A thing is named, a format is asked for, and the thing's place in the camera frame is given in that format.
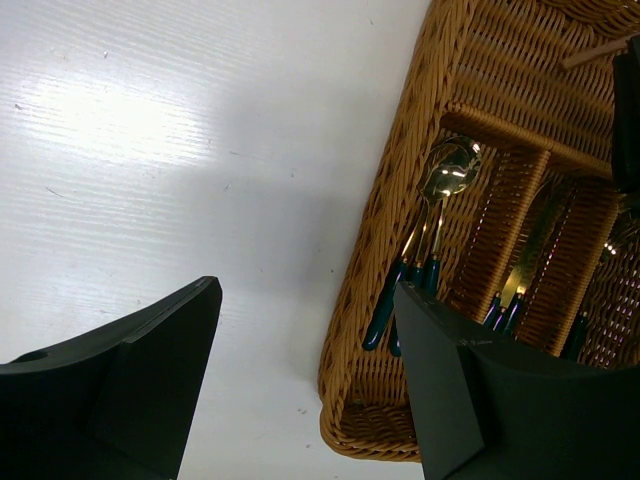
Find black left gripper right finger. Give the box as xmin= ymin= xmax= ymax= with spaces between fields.
xmin=394 ymin=282 xmax=639 ymax=479

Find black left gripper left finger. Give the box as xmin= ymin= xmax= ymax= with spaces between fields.
xmin=1 ymin=276 xmax=222 ymax=479

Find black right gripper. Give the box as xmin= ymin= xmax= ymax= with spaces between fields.
xmin=611 ymin=34 xmax=639 ymax=193

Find gold knife green handle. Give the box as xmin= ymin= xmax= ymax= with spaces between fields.
xmin=483 ymin=181 xmax=556 ymax=335
xmin=502 ymin=292 xmax=525 ymax=337

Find small gold spoon green handle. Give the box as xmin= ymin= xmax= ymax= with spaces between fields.
xmin=362 ymin=206 xmax=429 ymax=351

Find brown wicker cutlery tray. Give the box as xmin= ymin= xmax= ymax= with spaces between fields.
xmin=318 ymin=1 xmax=639 ymax=462

